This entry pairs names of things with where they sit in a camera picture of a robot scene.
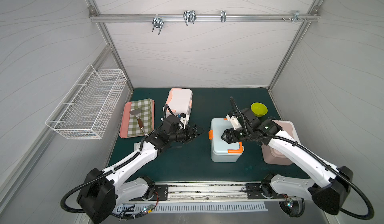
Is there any white peach first aid kit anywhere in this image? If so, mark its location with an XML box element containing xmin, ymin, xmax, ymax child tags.
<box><xmin>166</xmin><ymin>88</ymin><xmax>193</xmax><ymax>116</ymax></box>

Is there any aluminium crossbar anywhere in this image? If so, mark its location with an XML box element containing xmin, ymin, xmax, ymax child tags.
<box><xmin>90</xmin><ymin>13</ymin><xmax>321</xmax><ymax>23</ymax></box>

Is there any pink tray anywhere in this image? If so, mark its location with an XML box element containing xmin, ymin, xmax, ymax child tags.
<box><xmin>120</xmin><ymin>99</ymin><xmax>155</xmax><ymax>139</ymax></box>

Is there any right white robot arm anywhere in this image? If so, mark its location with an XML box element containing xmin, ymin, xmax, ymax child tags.
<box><xmin>222</xmin><ymin>102</ymin><xmax>375</xmax><ymax>220</ymax></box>

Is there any green checkered cloth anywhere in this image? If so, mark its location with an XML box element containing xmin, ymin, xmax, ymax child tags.
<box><xmin>127</xmin><ymin>99</ymin><xmax>153</xmax><ymax>138</ymax></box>

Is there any white gauze packet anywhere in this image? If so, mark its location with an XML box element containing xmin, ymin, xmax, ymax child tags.
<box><xmin>134</xmin><ymin>143</ymin><xmax>141</xmax><ymax>151</ymax></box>

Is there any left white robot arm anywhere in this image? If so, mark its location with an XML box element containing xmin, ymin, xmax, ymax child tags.
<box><xmin>60</xmin><ymin>115</ymin><xmax>204</xmax><ymax>224</ymax></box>

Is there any white wire basket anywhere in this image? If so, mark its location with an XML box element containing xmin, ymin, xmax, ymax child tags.
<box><xmin>45</xmin><ymin>64</ymin><xmax>127</xmax><ymax>140</ymax></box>

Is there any green bowl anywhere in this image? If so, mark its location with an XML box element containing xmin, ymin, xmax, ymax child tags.
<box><xmin>251</xmin><ymin>103</ymin><xmax>268</xmax><ymax>117</ymax></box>

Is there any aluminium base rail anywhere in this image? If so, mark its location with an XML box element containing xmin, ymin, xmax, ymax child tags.
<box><xmin>83</xmin><ymin>180</ymin><xmax>331</xmax><ymax>206</ymax></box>

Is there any pink first aid kit box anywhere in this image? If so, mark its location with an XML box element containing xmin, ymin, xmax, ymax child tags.
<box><xmin>260</xmin><ymin>119</ymin><xmax>301</xmax><ymax>166</ymax></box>

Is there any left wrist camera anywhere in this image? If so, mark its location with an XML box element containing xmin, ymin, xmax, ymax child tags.
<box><xmin>176</xmin><ymin>113</ymin><xmax>190</xmax><ymax>129</ymax></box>

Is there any blue orange first aid kit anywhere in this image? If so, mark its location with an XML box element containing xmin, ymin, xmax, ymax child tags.
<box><xmin>209</xmin><ymin>118</ymin><xmax>244</xmax><ymax>163</ymax></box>

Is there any spatula with wooden handle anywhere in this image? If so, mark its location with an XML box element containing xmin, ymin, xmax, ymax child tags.
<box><xmin>130</xmin><ymin>108</ymin><xmax>145</xmax><ymax>134</ymax></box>

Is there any metal hook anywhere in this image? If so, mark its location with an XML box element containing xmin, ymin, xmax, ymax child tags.
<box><xmin>282</xmin><ymin>11</ymin><xmax>309</xmax><ymax>23</ymax></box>
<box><xmin>221</xmin><ymin>11</ymin><xmax>227</xmax><ymax>23</ymax></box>
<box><xmin>152</xmin><ymin>17</ymin><xmax>164</xmax><ymax>35</ymax></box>
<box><xmin>183</xmin><ymin>11</ymin><xmax>197</xmax><ymax>26</ymax></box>

